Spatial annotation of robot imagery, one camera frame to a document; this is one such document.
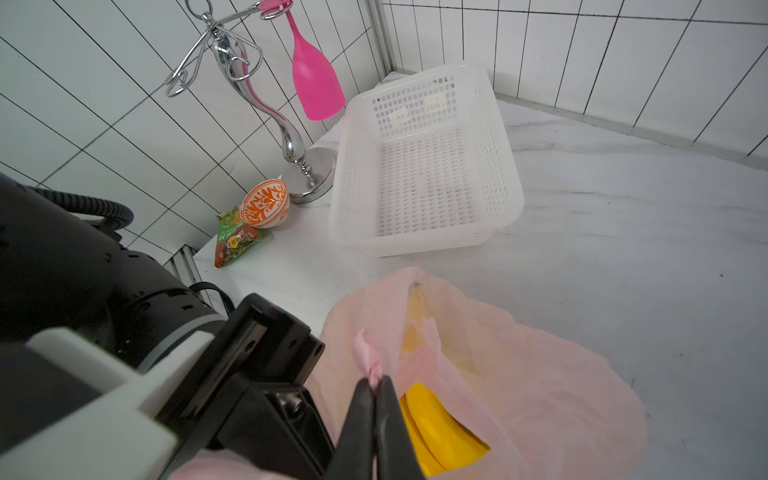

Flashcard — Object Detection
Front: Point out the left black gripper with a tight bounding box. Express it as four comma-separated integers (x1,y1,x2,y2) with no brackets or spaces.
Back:
158,294,334,479

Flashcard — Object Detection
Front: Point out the pink plastic bag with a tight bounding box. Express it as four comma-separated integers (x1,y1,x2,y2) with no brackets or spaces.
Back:
170,266,649,480

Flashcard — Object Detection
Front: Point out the white perforated plastic basket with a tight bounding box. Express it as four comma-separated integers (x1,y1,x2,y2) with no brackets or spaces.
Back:
328,64,525,257

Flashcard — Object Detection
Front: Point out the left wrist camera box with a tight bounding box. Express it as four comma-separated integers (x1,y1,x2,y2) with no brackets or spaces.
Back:
1,328,213,479

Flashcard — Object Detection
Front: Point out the yellow banana bunch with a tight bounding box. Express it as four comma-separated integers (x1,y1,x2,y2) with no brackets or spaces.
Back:
398,281,491,479

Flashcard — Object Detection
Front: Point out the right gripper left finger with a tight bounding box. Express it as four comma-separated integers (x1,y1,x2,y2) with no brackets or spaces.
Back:
324,379,375,480

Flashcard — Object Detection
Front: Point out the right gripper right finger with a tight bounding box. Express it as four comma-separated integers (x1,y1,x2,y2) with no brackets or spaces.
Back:
374,376,425,480

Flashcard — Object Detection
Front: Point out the orange patterned round container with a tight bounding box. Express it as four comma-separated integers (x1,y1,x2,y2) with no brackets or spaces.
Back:
239,179,291,229

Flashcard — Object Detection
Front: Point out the chrome hook stand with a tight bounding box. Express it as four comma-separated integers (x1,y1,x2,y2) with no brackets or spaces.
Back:
164,1,337,204

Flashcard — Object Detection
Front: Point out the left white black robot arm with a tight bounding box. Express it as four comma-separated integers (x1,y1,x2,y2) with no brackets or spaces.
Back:
1,177,334,479

